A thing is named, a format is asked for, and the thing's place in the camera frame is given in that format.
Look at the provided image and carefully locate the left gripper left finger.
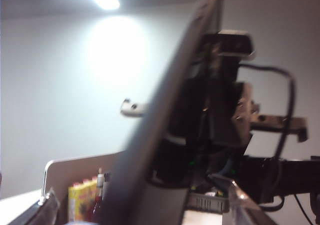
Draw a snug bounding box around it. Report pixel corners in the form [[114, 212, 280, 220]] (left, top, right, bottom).
[[11, 187, 61, 225]]

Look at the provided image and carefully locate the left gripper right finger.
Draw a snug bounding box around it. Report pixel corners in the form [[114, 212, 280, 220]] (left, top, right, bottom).
[[209, 174, 276, 225]]

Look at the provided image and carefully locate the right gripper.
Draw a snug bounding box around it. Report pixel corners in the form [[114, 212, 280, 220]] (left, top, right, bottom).
[[119, 82, 309, 148]]

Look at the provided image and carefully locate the black phone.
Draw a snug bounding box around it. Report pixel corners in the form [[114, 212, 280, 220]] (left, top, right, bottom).
[[98, 0, 225, 225]]

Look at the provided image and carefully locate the taupe desk partition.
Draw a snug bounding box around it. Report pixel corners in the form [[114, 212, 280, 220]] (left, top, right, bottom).
[[42, 152, 121, 198]]

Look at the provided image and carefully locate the black vented box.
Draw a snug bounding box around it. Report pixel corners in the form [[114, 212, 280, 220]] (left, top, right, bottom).
[[186, 191, 231, 214]]

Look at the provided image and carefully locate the yellow printed box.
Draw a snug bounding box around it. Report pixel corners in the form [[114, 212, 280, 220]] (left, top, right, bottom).
[[67, 179, 101, 222]]

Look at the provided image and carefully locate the red bottle white cap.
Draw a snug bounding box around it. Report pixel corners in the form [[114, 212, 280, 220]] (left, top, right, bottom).
[[92, 168, 105, 215]]

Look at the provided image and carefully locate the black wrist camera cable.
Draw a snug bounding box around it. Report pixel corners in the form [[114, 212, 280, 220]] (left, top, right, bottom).
[[238, 63, 296, 161]]

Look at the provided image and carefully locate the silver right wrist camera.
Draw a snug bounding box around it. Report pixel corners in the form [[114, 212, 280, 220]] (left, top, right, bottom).
[[216, 29, 257, 61]]

